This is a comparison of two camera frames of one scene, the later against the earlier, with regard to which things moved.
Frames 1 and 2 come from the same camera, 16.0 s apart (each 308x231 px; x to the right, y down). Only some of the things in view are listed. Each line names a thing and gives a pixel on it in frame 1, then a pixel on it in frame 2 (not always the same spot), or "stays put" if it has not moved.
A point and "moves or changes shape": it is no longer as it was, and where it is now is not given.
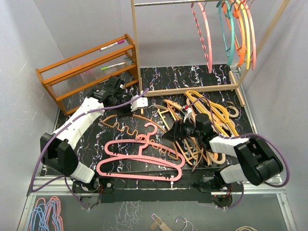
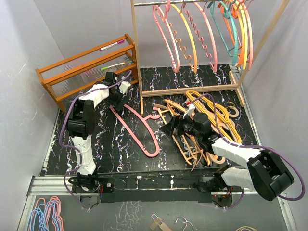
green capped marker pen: [107, 67] stays put
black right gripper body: [186, 129] stays put
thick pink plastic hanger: [143, 158] → [146, 118]
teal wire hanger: [222, 5] moves or changes shape
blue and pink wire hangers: [46, 217] stays put
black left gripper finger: [126, 112] → [119, 105]
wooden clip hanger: [163, 226] stays put
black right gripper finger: [172, 134] → [174, 125]
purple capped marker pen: [119, 42] stays put
